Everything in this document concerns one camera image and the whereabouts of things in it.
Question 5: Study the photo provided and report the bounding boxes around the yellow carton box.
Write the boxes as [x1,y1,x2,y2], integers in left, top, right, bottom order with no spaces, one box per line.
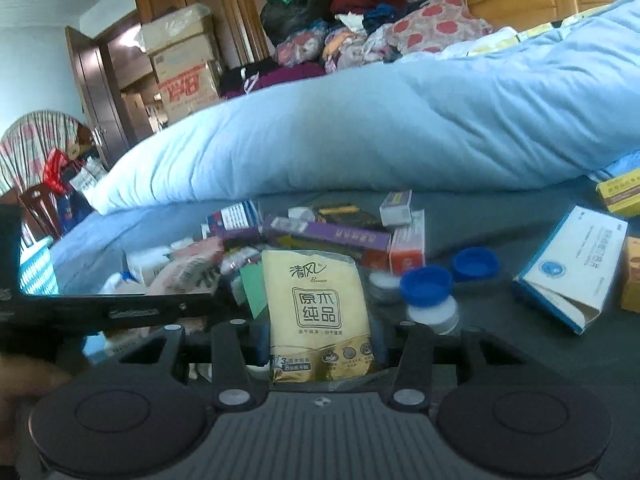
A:
[595,169,640,218]

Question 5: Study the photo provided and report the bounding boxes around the long purple box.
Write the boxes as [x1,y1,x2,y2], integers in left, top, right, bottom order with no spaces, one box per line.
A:
[264,214,392,255]

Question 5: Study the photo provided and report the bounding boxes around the plastic-covered cardboard box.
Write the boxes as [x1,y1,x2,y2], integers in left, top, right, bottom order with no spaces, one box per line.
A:
[139,4,215,55]

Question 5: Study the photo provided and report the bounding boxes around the cardboard box with blue print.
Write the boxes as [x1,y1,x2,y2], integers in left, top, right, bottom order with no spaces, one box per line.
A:
[149,34,222,82]

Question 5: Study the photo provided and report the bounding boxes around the blue white carton box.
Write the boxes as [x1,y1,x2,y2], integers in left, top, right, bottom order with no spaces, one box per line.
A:
[512,204,629,336]

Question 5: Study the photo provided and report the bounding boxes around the blue bottle cap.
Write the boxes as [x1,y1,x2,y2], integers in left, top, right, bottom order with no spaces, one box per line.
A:
[452,247,501,284]

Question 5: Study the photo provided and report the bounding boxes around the red white box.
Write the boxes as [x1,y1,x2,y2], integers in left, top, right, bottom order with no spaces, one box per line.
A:
[388,209,426,277]

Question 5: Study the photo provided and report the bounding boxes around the black plastic bag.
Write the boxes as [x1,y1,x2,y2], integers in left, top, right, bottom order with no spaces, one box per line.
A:
[259,0,332,47]

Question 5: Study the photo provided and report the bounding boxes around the wooden chair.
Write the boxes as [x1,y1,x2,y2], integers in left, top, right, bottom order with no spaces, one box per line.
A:
[19,182,65,242]

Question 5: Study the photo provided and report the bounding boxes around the small white purple box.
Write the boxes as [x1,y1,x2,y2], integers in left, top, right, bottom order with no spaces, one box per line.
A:
[378,189,414,227]

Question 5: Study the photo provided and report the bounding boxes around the clear jar with blue lid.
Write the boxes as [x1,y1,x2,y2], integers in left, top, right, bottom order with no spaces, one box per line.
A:
[399,265,461,337]

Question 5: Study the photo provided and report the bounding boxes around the red bag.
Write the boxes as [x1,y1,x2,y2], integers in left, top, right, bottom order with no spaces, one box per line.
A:
[43,148,77,197]

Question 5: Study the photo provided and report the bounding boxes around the dark wooden door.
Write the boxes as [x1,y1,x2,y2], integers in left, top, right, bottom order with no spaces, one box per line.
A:
[64,26,142,163]

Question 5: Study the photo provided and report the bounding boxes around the pink packet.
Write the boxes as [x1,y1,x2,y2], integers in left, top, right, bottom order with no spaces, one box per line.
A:
[144,236,225,297]

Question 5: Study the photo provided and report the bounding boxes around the white carton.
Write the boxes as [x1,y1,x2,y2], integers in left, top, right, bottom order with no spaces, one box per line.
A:
[125,246,172,287]

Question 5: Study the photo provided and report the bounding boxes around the dark purple clothes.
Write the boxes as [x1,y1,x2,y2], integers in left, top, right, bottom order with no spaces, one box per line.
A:
[219,57,327,100]

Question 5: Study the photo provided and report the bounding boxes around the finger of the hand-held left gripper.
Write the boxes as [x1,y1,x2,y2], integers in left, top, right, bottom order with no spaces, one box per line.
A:
[20,290,251,335]

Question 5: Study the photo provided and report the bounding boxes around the pile of clothes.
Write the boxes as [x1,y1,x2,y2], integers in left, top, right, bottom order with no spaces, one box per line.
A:
[322,2,426,73]

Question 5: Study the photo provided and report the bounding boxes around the blue plastic bag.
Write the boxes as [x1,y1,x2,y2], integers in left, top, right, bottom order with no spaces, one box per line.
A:
[587,149,640,184]

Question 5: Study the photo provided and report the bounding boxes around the pink striped cover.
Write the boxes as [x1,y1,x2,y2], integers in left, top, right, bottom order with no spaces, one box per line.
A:
[0,109,95,197]

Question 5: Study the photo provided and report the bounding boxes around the white pillow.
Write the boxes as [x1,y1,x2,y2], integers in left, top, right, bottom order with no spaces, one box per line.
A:
[440,26,521,60]

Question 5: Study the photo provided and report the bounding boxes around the person's left hand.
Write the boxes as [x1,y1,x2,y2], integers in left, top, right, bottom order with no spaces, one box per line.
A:
[0,356,72,441]

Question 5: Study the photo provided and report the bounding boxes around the light blue duvet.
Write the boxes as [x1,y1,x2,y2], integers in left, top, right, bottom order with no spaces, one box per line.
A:
[85,0,640,216]

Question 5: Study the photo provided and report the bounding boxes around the cardboard box with red print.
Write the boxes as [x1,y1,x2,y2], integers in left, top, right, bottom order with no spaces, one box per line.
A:
[154,61,224,127]

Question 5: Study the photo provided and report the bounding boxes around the yellow tissue pack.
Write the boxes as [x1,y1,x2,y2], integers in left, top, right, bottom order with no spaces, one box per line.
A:
[260,248,378,386]

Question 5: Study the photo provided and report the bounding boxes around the grey fleece blanket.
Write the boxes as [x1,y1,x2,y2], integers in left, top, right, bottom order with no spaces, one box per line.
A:
[47,180,640,461]

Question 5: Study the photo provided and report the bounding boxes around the orange carton box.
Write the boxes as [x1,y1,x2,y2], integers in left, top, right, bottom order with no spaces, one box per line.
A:
[619,235,640,314]

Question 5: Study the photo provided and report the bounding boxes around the floral plastic bag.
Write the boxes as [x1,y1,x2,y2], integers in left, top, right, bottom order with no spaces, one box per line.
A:
[274,22,330,67]

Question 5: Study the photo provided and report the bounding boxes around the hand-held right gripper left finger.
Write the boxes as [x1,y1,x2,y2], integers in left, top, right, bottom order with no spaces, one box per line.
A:
[60,321,271,412]

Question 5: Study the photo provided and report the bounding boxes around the white printed bag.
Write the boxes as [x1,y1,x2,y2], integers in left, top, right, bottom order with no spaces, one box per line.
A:
[69,156,110,197]

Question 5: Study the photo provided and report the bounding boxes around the black gold packet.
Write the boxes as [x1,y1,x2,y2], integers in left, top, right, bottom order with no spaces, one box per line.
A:
[311,203,385,232]

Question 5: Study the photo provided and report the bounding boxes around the green card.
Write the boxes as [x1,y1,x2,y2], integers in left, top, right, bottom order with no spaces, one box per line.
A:
[238,259,271,320]

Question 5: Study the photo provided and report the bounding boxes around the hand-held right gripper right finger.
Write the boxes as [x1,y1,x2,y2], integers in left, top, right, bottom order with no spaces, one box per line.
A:
[375,322,583,412]

